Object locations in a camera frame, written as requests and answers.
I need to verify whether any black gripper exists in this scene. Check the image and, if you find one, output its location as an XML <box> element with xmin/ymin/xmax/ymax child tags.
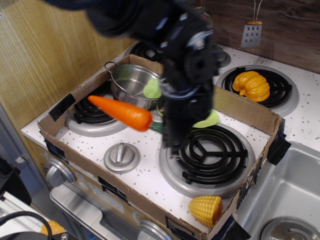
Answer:
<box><xmin>159</xmin><ymin>82</ymin><xmax>216</xmax><ymax>161</ymax></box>

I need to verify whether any orange toy carrot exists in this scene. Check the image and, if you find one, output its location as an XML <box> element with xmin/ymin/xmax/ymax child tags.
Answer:
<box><xmin>87</xmin><ymin>95</ymin><xmax>163</xmax><ymax>134</ymax></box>

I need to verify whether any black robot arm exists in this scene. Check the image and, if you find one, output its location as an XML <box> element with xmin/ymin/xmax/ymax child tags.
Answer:
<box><xmin>50</xmin><ymin>0</ymin><xmax>220</xmax><ymax>156</ymax></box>

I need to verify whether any light green plate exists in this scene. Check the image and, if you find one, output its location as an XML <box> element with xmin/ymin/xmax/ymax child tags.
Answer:
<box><xmin>156</xmin><ymin>107</ymin><xmax>219</xmax><ymax>128</ymax></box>

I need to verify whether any middle silver stove knob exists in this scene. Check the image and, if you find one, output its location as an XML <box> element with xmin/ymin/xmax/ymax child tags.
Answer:
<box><xmin>149</xmin><ymin>108</ymin><xmax>164</xmax><ymax>124</ymax></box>

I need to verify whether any silver stove knob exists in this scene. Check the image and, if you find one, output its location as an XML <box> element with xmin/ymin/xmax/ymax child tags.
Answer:
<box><xmin>217</xmin><ymin>48</ymin><xmax>231</xmax><ymax>68</ymax></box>
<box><xmin>149</xmin><ymin>108</ymin><xmax>164</xmax><ymax>124</ymax></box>
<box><xmin>103</xmin><ymin>142</ymin><xmax>141</xmax><ymax>174</ymax></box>

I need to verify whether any front right black burner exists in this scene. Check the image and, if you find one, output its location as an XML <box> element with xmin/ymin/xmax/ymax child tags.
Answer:
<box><xmin>158</xmin><ymin>123</ymin><xmax>256</xmax><ymax>200</ymax></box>

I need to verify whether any black burner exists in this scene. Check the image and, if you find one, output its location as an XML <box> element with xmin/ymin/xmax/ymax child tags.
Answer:
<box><xmin>125</xmin><ymin>41</ymin><xmax>163</xmax><ymax>64</ymax></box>
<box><xmin>65</xmin><ymin>97</ymin><xmax>127</xmax><ymax>137</ymax></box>
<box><xmin>216</xmin><ymin>65</ymin><xmax>299</xmax><ymax>118</ymax></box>
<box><xmin>158</xmin><ymin>123</ymin><xmax>256</xmax><ymax>200</ymax></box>

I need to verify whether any front silver stove knob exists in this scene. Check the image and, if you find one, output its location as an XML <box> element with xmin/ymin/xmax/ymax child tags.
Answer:
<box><xmin>103</xmin><ymin>142</ymin><xmax>141</xmax><ymax>174</ymax></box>

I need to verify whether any green toy vegetable chunk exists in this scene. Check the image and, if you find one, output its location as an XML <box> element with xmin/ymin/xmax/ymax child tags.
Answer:
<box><xmin>143</xmin><ymin>78</ymin><xmax>162</xmax><ymax>99</ymax></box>

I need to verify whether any yellow toy corn cob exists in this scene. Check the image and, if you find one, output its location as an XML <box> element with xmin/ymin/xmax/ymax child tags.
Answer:
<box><xmin>188</xmin><ymin>195</ymin><xmax>223</xmax><ymax>228</ymax></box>

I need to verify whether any small steel pot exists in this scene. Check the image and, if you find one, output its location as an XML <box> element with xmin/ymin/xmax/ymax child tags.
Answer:
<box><xmin>104</xmin><ymin>61</ymin><xmax>160</xmax><ymax>110</ymax></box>

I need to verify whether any right oven front knob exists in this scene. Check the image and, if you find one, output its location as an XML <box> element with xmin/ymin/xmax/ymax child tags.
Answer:
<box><xmin>137</xmin><ymin>219</ymin><xmax>172</xmax><ymax>240</ymax></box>

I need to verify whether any oven knob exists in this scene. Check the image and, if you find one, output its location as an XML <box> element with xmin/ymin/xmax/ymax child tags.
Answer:
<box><xmin>45</xmin><ymin>158</ymin><xmax>76</xmax><ymax>188</ymax></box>
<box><xmin>137</xmin><ymin>219</ymin><xmax>172</xmax><ymax>240</ymax></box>

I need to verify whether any front left black burner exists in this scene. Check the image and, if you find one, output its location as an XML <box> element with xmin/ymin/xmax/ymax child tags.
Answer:
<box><xmin>65</xmin><ymin>97</ymin><xmax>127</xmax><ymax>137</ymax></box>

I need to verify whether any yellow toy pumpkin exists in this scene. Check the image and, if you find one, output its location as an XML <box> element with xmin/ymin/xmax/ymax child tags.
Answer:
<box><xmin>232</xmin><ymin>71</ymin><xmax>271</xmax><ymax>102</ymax></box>

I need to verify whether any back silver stove knob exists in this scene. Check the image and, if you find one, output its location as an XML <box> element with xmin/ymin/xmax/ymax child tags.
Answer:
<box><xmin>217</xmin><ymin>48</ymin><xmax>231</xmax><ymax>68</ymax></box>

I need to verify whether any back left black burner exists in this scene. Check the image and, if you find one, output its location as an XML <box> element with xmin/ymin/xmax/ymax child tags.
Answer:
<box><xmin>125</xmin><ymin>41</ymin><xmax>163</xmax><ymax>64</ymax></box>

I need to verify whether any left oven front knob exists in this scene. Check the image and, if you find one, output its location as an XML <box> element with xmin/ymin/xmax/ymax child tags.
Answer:
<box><xmin>45</xmin><ymin>158</ymin><xmax>76</xmax><ymax>188</ymax></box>

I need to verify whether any back right black burner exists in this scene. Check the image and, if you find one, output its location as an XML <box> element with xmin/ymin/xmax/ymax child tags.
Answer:
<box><xmin>216</xmin><ymin>65</ymin><xmax>299</xmax><ymax>118</ymax></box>

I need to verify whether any silver toy sink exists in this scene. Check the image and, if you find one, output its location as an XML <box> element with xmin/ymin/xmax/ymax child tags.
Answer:
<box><xmin>236</xmin><ymin>142</ymin><xmax>320</xmax><ymax>240</ymax></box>

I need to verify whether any hanging silver spatula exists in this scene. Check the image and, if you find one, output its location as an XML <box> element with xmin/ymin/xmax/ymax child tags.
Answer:
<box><xmin>240</xmin><ymin>0</ymin><xmax>263</xmax><ymax>49</ymax></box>

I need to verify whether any hanging silver strainer ladle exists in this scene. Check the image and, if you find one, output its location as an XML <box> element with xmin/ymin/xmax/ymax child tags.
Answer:
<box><xmin>195</xmin><ymin>0</ymin><xmax>213</xmax><ymax>27</ymax></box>

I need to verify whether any orange object bottom left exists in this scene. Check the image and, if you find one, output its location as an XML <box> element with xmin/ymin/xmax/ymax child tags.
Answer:
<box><xmin>40</xmin><ymin>220</ymin><xmax>66</xmax><ymax>235</ymax></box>

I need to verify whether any silver oven door handle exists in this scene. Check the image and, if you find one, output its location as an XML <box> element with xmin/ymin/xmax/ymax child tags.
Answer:
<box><xmin>50</xmin><ymin>185</ymin><xmax>139</xmax><ymax>240</ymax></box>

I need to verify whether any black braided cable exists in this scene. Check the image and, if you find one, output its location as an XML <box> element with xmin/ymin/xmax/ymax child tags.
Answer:
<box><xmin>0</xmin><ymin>210</ymin><xmax>53</xmax><ymax>240</ymax></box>

